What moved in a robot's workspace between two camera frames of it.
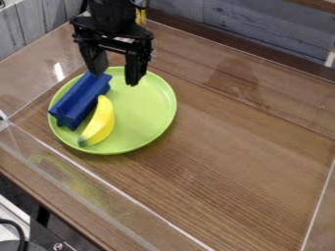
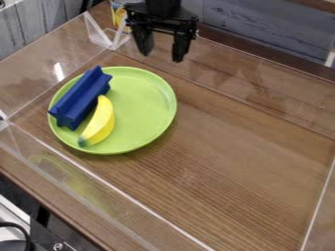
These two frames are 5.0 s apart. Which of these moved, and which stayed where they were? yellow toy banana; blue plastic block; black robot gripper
Moved: black robot gripper
Stayed: yellow toy banana; blue plastic block
